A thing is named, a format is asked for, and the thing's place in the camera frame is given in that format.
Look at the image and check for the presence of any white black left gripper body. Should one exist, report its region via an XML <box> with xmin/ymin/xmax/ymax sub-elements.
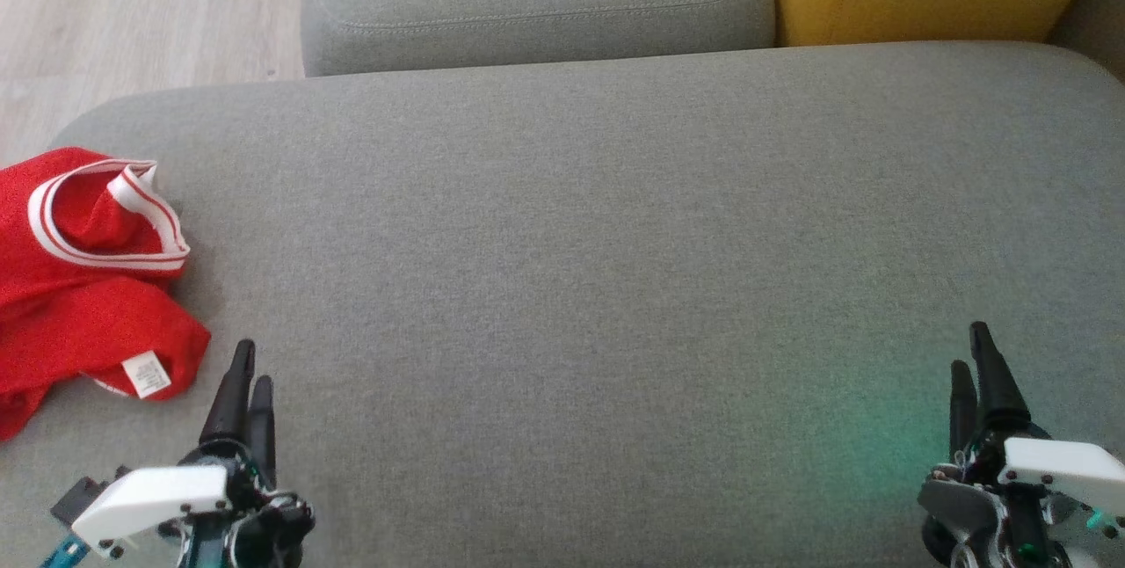
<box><xmin>70</xmin><ymin>443</ymin><xmax>316</xmax><ymax>568</ymax></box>

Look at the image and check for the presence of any red shorts white side stripe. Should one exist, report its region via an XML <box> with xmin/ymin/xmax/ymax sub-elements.
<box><xmin>0</xmin><ymin>273</ymin><xmax>213</xmax><ymax>442</ymax></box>

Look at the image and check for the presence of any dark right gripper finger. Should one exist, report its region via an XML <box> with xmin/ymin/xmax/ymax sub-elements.
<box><xmin>969</xmin><ymin>322</ymin><xmax>1032</xmax><ymax>440</ymax></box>
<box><xmin>949</xmin><ymin>360</ymin><xmax>979</xmax><ymax>457</ymax></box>

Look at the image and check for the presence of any small grey sofa corner cushion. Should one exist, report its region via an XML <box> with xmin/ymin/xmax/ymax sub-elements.
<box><xmin>1048</xmin><ymin>0</ymin><xmax>1125</xmax><ymax>82</ymax></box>

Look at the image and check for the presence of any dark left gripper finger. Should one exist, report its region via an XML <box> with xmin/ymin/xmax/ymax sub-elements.
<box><xmin>200</xmin><ymin>339</ymin><xmax>257</xmax><ymax>448</ymax></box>
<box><xmin>247</xmin><ymin>376</ymin><xmax>278</xmax><ymax>488</ymax></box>

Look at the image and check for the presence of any large grey sofa seat cushion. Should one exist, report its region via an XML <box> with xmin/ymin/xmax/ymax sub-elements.
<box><xmin>0</xmin><ymin>40</ymin><xmax>1125</xmax><ymax>568</ymax></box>

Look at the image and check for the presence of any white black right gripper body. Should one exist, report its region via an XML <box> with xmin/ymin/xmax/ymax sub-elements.
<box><xmin>918</xmin><ymin>423</ymin><xmax>1125</xmax><ymax>568</ymax></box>

